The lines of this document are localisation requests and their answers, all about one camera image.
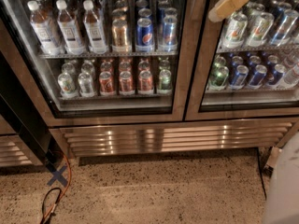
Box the left tea bottle white cap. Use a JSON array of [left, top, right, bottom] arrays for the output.
[[27, 0, 62, 56]]

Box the red can right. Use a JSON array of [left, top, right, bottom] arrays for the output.
[[138, 71, 153, 94]]

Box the white green can far left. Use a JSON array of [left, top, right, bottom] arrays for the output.
[[58, 73, 78, 98]]

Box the blue Pepsi can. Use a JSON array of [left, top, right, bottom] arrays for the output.
[[136, 18, 154, 52]]

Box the middle tea bottle white cap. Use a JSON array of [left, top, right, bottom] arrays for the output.
[[56, 0, 85, 55]]

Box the blue silver can upper right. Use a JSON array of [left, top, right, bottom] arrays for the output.
[[269, 9, 299, 46]]

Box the orange floor cable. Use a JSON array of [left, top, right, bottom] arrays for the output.
[[39, 152, 73, 224]]

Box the red can left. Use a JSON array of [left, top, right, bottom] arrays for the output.
[[99, 71, 116, 96]]

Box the silver can lower shelf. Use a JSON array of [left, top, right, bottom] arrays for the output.
[[78, 72, 96, 97]]

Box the green can right fridge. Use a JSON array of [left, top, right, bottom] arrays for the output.
[[209, 66, 229, 91]]

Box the blue can left lower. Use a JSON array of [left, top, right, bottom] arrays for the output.
[[230, 64, 249, 88]]

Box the white 7up can left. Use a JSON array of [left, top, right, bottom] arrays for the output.
[[222, 13, 248, 49]]

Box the blue silver soda can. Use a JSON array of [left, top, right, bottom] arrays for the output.
[[159, 15, 178, 51]]

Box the blue can right lower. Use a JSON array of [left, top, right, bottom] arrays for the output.
[[247, 64, 267, 88]]

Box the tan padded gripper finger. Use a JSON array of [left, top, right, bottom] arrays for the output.
[[208, 0, 249, 22]]

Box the steel fridge bottom grille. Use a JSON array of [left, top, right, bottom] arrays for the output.
[[50, 117, 298, 158]]

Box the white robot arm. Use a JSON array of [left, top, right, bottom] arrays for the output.
[[208, 0, 299, 224]]

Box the glass fridge door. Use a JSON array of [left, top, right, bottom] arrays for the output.
[[0, 0, 210, 127], [186, 0, 299, 120]]

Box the red can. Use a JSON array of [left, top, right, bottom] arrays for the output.
[[138, 71, 153, 94], [119, 71, 135, 95], [99, 71, 116, 96]]

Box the black floor cable left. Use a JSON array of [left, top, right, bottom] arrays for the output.
[[41, 187, 64, 224]]

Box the white 7up can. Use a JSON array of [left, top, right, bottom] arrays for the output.
[[222, 13, 248, 49], [246, 12, 274, 47]]

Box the gold soda can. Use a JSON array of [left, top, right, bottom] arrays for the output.
[[112, 20, 132, 52]]

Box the robot base corner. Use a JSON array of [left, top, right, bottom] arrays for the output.
[[264, 147, 282, 171]]

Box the white 7up can right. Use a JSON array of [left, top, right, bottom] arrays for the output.
[[246, 12, 274, 47]]

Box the red can middle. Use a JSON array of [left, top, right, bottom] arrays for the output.
[[119, 71, 135, 95]]

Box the neighbour steel grille left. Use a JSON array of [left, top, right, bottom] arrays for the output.
[[0, 114, 43, 167]]

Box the green silver can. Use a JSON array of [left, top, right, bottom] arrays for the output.
[[157, 69, 172, 93]]

